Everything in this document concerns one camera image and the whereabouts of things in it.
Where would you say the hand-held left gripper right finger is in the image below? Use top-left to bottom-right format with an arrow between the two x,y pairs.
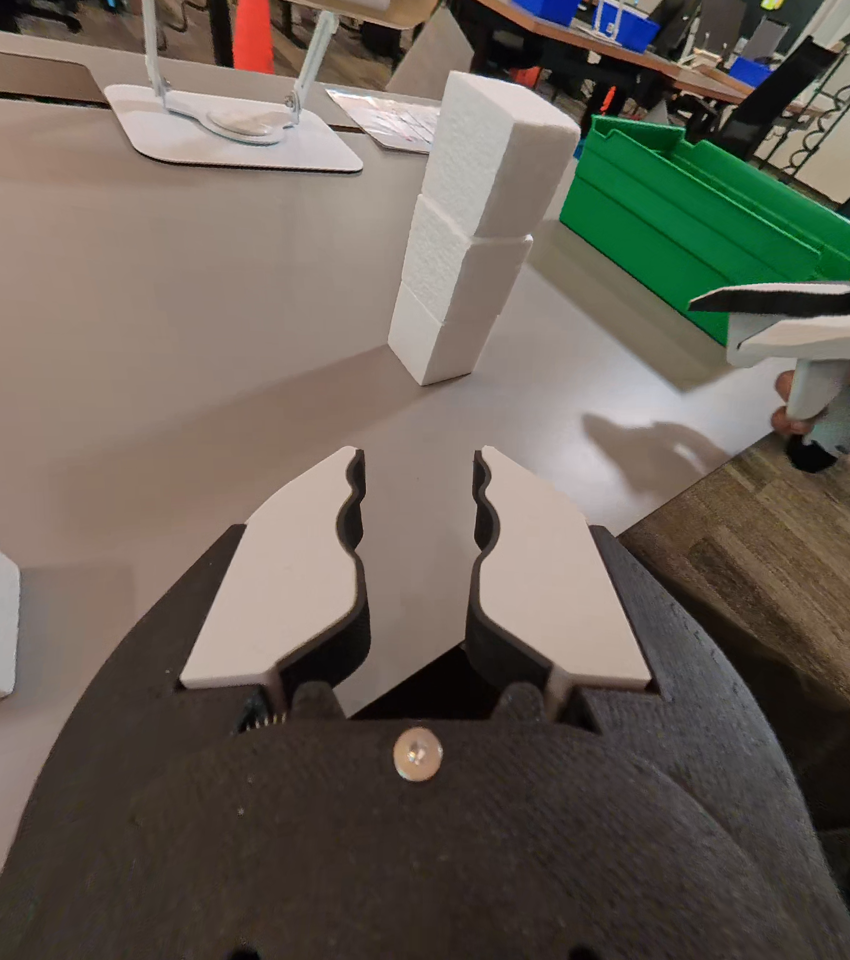
466,445 -> 656,723

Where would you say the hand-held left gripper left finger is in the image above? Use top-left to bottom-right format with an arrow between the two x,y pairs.
179,446 -> 373,711

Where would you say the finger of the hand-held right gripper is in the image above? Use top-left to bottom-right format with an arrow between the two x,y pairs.
725,307 -> 850,370
687,279 -> 850,318

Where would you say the wooden standing desk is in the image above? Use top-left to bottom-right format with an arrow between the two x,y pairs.
470,0 -> 846,162

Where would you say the grey desk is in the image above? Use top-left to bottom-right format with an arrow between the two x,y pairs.
0,22 -> 797,960

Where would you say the green plastic bin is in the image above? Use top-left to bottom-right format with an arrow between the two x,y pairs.
560,114 -> 850,346

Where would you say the laminated paper sheet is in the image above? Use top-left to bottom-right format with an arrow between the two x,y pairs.
326,88 -> 441,155

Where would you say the orange traffic cone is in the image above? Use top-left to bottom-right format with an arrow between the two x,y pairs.
233,0 -> 276,75

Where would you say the dark desk cable flap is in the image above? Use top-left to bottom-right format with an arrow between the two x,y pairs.
0,46 -> 107,106

